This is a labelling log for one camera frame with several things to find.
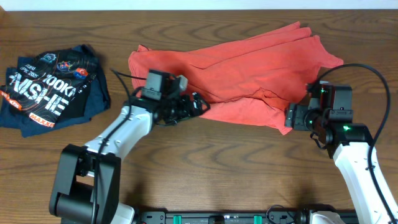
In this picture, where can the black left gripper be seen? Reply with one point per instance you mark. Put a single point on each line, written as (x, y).
(188, 112)

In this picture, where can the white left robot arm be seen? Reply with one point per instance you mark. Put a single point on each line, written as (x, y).
(86, 186)

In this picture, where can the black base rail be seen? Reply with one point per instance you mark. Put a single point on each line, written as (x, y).
(315, 213)

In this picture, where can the dark blue folded shirt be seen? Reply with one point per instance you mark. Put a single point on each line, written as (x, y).
(94, 100)

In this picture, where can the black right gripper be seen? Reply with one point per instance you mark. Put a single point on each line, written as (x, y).
(295, 114)

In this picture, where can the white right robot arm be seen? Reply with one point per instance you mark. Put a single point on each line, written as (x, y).
(352, 149)

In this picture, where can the orange red t-shirt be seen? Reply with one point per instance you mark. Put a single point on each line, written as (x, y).
(250, 81)

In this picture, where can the black printed folded shirt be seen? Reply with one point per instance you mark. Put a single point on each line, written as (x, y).
(43, 88)

